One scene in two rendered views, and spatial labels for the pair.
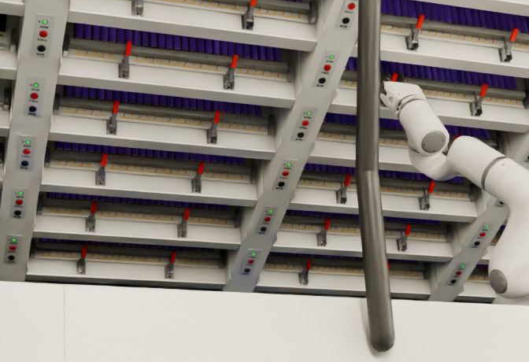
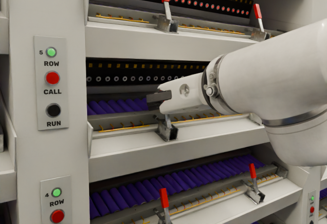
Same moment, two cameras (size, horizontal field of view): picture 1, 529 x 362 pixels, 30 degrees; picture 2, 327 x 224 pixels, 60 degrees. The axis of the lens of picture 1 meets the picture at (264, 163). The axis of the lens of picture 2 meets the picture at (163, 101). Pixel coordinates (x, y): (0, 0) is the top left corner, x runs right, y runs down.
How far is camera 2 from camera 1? 2.18 m
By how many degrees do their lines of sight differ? 38
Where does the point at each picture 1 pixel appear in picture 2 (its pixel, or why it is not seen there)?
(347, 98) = (114, 146)
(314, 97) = (53, 153)
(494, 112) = not seen: hidden behind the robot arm
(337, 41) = (49, 15)
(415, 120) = (268, 48)
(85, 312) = not seen: outside the picture
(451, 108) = (237, 125)
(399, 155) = (209, 216)
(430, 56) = (196, 37)
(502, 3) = not seen: outside the picture
